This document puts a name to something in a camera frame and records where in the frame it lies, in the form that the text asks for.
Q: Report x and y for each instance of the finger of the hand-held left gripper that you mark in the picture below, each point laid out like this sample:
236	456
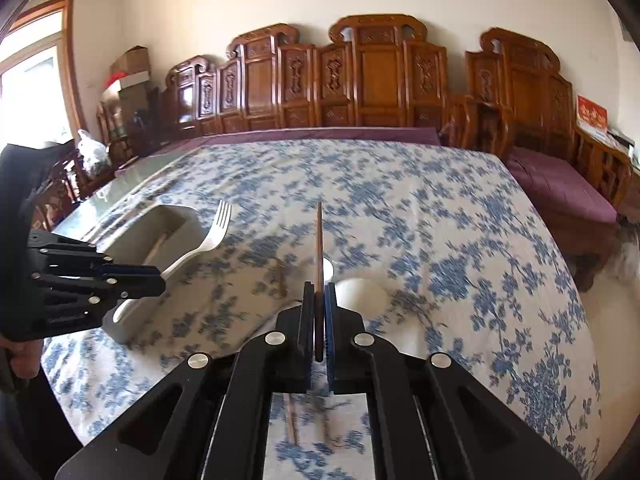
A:
130	271
75	305

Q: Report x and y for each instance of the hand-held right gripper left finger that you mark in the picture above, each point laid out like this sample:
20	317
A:
307	325

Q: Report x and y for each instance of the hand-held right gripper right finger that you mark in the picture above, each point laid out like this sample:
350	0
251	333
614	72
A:
331	330

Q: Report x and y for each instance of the wooden chopstick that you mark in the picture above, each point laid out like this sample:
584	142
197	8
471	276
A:
292	420
156	252
318	240

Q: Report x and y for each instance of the rectangular metal tray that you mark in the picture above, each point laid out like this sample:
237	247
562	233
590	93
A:
137	240

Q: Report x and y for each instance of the white ceramic spoon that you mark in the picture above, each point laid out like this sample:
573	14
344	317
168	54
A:
360	295

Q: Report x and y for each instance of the person's left hand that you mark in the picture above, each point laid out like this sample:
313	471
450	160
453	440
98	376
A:
24	360

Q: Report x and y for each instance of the wooden dining chair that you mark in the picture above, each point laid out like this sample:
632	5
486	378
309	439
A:
75	180

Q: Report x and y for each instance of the clear plastic bag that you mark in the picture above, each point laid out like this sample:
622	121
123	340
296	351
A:
92	150

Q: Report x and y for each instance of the blue floral tablecloth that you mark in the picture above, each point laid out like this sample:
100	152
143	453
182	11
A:
400	220

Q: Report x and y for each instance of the dark storage cabinet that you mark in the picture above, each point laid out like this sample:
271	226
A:
130	115

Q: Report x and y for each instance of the red bag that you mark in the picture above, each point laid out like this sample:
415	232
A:
114	80

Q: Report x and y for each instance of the white flat box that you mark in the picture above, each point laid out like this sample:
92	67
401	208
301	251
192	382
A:
135	80

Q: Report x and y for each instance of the cardboard box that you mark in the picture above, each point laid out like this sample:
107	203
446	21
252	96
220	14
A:
131	60

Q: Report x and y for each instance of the purple sofa cushion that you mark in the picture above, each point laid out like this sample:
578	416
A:
300	135

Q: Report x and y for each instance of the carved wooden sofa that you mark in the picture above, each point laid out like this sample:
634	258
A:
325	85

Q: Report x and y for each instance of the purple armchair cushion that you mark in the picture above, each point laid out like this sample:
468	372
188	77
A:
560	185

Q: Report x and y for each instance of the carved wooden armchair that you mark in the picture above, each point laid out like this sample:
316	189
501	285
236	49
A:
530	90

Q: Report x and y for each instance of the wooden door frame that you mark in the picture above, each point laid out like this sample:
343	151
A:
70	60

